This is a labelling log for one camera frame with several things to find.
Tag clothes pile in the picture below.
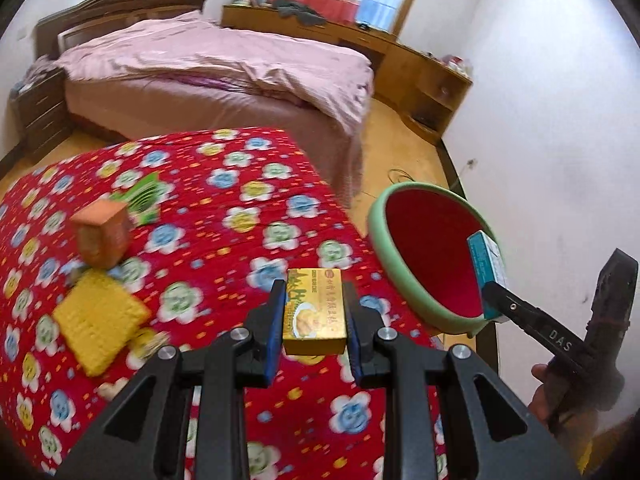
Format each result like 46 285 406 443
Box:
15 57 58 92

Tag bed with pink blanket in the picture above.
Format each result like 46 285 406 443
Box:
52 10 375 133

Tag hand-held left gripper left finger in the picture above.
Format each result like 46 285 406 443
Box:
52 277 288 480

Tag wooden desk cabinet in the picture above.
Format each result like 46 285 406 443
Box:
220 4 473 143

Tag grey clothes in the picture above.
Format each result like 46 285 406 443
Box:
275 0 326 26

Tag cable on floor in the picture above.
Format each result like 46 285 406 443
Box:
387 167 418 187

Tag green packet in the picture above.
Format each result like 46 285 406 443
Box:
110 172 161 226

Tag dark wooden nightstand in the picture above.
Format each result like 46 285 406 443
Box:
10 67 73 153

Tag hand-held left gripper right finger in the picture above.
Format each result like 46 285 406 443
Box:
342 280 583 480

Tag orange brown carton box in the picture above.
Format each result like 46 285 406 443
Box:
70 197 132 268

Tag gold snack box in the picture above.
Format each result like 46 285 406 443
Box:
282 267 348 356

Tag teal box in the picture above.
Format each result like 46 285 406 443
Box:
467 230 508 321

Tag red bin with green rim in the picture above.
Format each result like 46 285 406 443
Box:
367 181 501 336

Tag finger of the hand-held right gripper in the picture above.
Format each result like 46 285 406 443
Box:
481 281 589 369
591 247 639 362

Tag dark wooden headboard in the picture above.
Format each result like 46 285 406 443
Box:
35 0 208 58

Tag red smiley flower blanket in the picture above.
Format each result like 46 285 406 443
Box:
0 127 446 480

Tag person's right hand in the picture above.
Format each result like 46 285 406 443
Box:
530 364 606 433

